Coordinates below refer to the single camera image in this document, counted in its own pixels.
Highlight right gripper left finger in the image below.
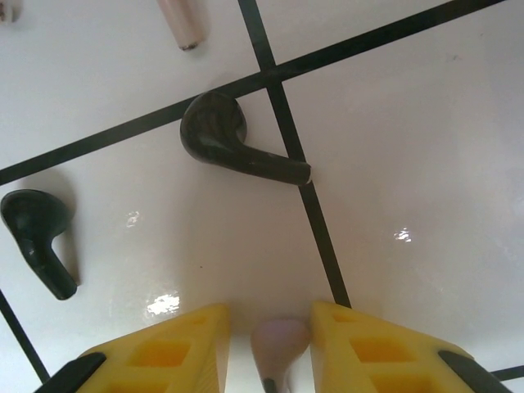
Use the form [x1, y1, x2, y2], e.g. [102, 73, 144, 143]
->
[43, 302, 231, 393]

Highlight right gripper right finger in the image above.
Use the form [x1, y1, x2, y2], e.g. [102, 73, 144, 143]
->
[309, 300, 515, 393]

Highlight purple wireless earbud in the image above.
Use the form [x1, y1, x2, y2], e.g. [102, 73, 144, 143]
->
[250, 314, 311, 393]

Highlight black wireless earbud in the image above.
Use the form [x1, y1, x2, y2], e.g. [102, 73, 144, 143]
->
[178, 92, 314, 187]
[0, 188, 79, 302]

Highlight pink wireless earbud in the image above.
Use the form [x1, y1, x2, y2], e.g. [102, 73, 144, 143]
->
[156, 0, 210, 52]

